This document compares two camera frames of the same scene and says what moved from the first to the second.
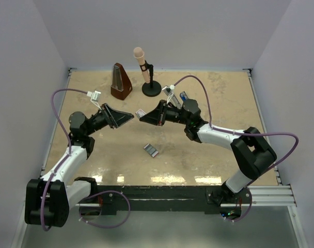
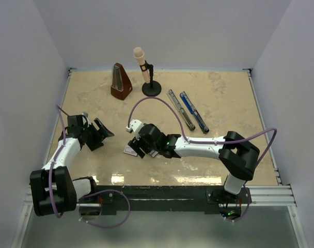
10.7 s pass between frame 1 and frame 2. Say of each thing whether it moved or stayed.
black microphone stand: stayed
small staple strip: stayed
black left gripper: moved
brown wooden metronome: stayed
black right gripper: moved
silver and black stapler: stayed
